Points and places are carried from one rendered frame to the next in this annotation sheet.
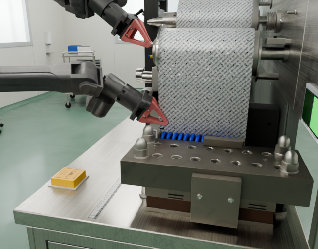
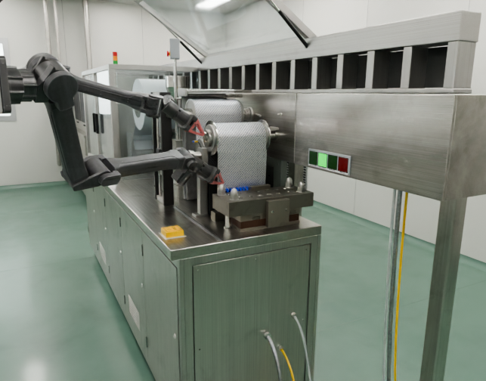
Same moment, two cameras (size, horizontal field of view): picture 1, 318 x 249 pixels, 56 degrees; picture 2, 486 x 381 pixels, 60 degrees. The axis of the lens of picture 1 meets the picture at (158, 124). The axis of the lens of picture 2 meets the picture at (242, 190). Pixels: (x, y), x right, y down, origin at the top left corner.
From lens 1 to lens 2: 1.23 m
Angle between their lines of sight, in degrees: 40
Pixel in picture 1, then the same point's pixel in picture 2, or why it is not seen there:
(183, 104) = (232, 169)
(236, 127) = (260, 179)
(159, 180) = (249, 209)
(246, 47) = (262, 132)
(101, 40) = not seen: outside the picture
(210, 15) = (217, 111)
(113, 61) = not seen: outside the picture
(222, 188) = (282, 205)
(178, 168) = (258, 199)
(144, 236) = (252, 240)
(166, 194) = (251, 218)
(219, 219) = (281, 221)
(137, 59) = not seen: outside the picture
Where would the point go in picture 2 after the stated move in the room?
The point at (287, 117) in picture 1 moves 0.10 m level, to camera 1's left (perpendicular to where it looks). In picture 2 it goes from (281, 169) to (266, 171)
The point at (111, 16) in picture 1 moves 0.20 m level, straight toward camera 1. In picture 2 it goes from (182, 116) to (218, 119)
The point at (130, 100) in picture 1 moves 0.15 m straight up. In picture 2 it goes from (207, 170) to (207, 132)
